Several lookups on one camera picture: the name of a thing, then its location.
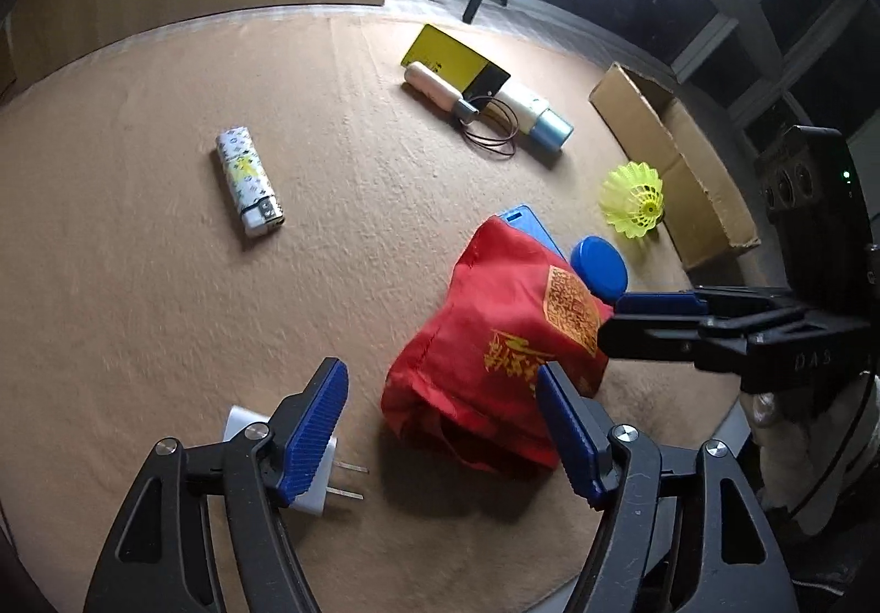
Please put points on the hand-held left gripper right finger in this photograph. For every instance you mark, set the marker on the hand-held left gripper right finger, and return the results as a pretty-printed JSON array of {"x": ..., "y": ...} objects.
[{"x": 567, "y": 434}]

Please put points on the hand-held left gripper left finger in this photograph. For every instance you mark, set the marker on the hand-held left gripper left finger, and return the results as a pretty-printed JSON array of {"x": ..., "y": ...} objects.
[{"x": 316, "y": 434}]

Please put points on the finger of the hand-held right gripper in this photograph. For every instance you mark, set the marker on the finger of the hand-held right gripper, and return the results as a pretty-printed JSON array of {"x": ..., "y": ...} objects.
[
  {"x": 660, "y": 302},
  {"x": 653, "y": 338}
]

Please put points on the blue round lid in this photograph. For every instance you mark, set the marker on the blue round lid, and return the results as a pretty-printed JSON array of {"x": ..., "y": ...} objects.
[{"x": 598, "y": 266}]

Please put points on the white charger plug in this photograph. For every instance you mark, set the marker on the white charger plug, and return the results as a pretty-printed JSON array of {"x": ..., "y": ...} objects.
[{"x": 237, "y": 424}]

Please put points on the yellow green mesh pouf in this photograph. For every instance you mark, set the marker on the yellow green mesh pouf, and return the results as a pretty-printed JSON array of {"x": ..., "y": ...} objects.
[{"x": 636, "y": 200}]

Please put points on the cardboard box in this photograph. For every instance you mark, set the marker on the cardboard box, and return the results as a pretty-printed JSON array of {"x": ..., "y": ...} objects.
[{"x": 694, "y": 173}]

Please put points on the red cloth bag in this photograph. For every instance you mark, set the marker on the red cloth bag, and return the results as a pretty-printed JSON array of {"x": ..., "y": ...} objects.
[{"x": 481, "y": 324}]

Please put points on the blue card holder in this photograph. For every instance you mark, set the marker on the blue card holder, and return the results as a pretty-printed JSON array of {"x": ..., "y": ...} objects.
[{"x": 526, "y": 221}]

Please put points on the white blue lotion tube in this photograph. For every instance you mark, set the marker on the white blue lotion tube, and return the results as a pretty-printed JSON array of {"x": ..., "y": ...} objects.
[{"x": 543, "y": 128}]

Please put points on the small pink bottle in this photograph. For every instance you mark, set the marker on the small pink bottle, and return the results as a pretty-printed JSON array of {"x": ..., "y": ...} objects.
[{"x": 430, "y": 85}]

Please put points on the yellow black ruler card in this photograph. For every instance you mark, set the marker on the yellow black ruler card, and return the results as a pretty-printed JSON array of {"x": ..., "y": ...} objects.
[{"x": 447, "y": 53}]

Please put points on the person's right hand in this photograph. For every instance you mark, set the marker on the person's right hand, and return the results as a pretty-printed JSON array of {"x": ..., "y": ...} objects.
[{"x": 811, "y": 448}]

